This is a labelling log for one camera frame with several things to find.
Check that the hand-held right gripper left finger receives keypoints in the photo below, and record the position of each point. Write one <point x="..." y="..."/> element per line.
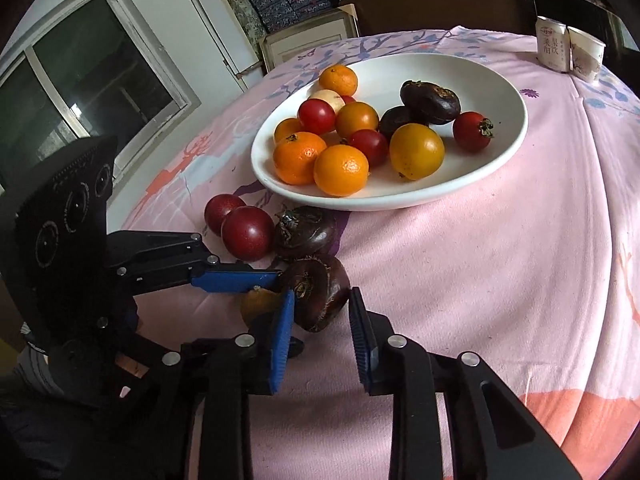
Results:
<point x="280" y="345"/>

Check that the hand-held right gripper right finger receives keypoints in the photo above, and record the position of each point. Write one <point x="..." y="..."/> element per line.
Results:
<point x="360" y="345"/>

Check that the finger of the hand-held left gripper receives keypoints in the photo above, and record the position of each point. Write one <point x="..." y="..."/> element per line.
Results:
<point x="235" y="281"/>
<point x="295" y="348"/>

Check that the dark water chestnut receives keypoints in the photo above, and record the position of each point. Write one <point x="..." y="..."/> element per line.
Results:
<point x="320" y="292"/>
<point x="430" y="101"/>
<point x="395" y="121"/>
<point x="305" y="232"/>

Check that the large orange mandarin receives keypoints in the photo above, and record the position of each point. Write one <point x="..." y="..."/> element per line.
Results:
<point x="298" y="156"/>
<point x="341" y="170"/>

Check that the yellow round fruit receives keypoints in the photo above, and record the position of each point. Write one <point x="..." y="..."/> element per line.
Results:
<point x="416" y="151"/>

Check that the pale round fruit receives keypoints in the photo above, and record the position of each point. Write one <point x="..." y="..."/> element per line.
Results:
<point x="327" y="99"/>

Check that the white plate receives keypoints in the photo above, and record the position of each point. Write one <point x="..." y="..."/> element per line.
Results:
<point x="475" y="170"/>

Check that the person's left hand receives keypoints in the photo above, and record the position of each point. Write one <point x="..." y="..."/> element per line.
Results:
<point x="132" y="365"/>

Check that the dark red plum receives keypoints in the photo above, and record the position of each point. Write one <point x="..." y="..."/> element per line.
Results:
<point x="222" y="212"/>
<point x="247" y="234"/>

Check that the pink deer print tablecloth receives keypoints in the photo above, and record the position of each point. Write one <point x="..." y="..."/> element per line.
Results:
<point x="500" y="285"/>

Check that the white framed window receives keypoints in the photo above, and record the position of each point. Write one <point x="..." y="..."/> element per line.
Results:
<point x="95" y="70"/>

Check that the white leaning board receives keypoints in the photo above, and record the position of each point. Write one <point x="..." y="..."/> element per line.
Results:
<point x="220" y="35"/>

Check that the wooden framed panel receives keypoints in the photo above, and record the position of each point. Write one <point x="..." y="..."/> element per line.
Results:
<point x="305" y="35"/>

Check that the marble slab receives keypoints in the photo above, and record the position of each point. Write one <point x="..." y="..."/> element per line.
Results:
<point x="235" y="5"/>

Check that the stack of blue floral boxes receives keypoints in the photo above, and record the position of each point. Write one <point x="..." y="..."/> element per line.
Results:
<point x="290" y="2"/>

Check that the brown wooden board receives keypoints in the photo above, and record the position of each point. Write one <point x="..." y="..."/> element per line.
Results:
<point x="440" y="5"/>

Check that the white drink can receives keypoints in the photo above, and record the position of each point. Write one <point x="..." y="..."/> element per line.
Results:
<point x="552" y="42"/>

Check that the white paper cup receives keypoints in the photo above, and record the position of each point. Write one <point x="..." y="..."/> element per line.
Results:
<point x="587" y="57"/>

